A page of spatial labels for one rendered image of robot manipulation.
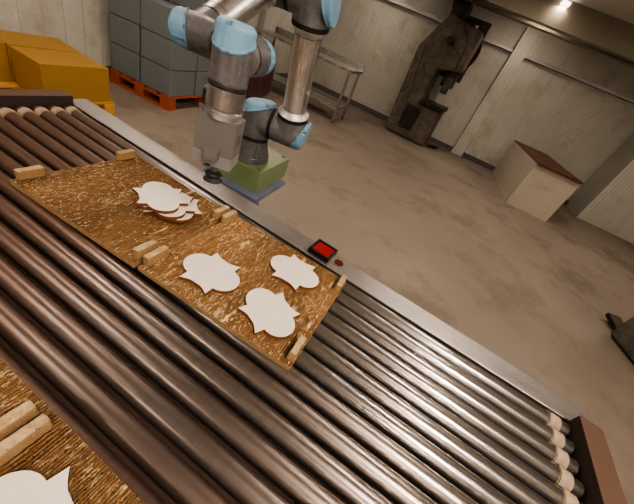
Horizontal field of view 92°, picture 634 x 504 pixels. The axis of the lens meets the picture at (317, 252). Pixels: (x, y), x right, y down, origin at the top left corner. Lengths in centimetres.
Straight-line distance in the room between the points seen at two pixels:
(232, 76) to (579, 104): 950
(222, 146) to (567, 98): 941
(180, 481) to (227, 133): 61
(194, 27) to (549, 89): 924
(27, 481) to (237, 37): 70
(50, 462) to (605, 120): 1016
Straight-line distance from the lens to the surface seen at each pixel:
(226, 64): 67
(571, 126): 994
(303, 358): 71
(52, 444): 61
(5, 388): 66
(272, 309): 73
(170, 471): 59
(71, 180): 109
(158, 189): 99
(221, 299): 74
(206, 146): 72
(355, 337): 81
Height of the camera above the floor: 149
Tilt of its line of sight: 35 degrees down
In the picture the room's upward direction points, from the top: 24 degrees clockwise
